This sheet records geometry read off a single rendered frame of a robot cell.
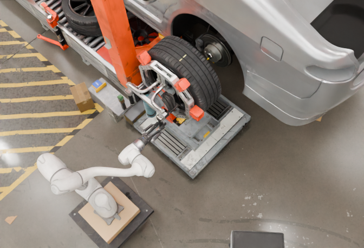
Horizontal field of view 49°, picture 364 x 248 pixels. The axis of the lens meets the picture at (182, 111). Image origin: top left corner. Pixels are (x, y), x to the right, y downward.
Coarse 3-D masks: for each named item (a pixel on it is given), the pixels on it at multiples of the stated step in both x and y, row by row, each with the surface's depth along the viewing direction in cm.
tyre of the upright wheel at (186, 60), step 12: (168, 36) 312; (156, 48) 306; (168, 48) 300; (180, 48) 297; (192, 48) 297; (156, 60) 306; (168, 60) 292; (180, 60) 292; (192, 60) 294; (204, 60) 296; (180, 72) 290; (192, 72) 292; (204, 72) 296; (192, 84) 291; (204, 84) 297; (216, 84) 304; (204, 96) 301; (216, 96) 313; (180, 108) 340; (204, 108) 309
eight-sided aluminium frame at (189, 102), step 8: (152, 64) 298; (160, 64) 298; (144, 72) 322; (160, 72) 294; (168, 72) 294; (144, 80) 332; (168, 80) 291; (176, 80) 292; (184, 96) 296; (192, 104) 302; (176, 112) 335; (184, 112) 327
